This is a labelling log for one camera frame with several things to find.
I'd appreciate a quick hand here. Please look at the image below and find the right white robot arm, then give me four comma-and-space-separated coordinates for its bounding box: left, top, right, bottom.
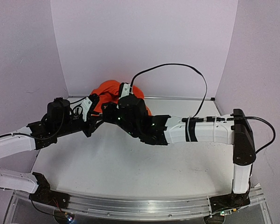
101, 95, 256, 194

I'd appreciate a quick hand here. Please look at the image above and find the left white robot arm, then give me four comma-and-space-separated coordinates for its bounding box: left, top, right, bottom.
0, 94, 100, 204

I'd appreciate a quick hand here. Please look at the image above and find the orange crumpled garment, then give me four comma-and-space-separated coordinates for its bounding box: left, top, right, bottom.
87, 80, 152, 121

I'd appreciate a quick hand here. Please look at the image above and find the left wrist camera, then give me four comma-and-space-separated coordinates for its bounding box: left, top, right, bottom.
80, 97, 92, 122

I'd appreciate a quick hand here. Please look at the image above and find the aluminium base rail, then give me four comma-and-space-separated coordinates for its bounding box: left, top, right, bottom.
4, 187, 272, 224

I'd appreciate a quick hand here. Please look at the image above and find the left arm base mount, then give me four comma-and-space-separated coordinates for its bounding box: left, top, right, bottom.
29, 172, 70, 209

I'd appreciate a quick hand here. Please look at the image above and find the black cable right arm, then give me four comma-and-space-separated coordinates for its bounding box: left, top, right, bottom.
130, 63, 208, 119

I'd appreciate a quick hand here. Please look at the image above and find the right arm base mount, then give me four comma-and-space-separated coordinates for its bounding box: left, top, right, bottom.
210, 193, 250, 214

